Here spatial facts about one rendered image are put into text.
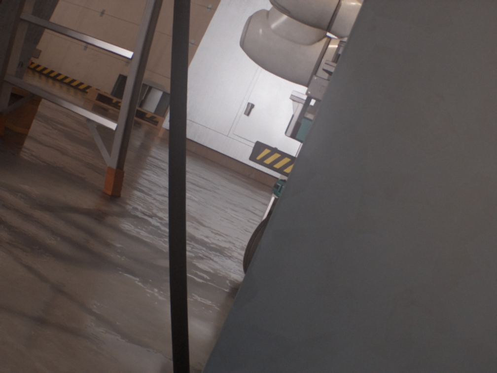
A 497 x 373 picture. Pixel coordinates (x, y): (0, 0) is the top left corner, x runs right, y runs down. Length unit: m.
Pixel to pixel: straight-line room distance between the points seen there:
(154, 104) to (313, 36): 8.85
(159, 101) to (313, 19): 9.25
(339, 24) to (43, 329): 1.14
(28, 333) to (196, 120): 7.37
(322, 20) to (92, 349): 1.10
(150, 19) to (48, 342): 1.63
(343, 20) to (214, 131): 6.35
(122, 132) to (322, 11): 0.87
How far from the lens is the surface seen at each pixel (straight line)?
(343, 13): 1.96
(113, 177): 2.65
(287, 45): 2.22
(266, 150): 2.13
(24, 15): 2.73
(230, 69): 8.32
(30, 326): 1.06
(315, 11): 1.96
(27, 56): 3.34
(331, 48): 2.24
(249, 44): 2.25
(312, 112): 2.24
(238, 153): 8.16
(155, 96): 11.04
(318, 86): 1.98
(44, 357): 0.97
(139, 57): 2.51
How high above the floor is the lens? 0.32
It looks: 3 degrees down
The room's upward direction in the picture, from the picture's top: 24 degrees clockwise
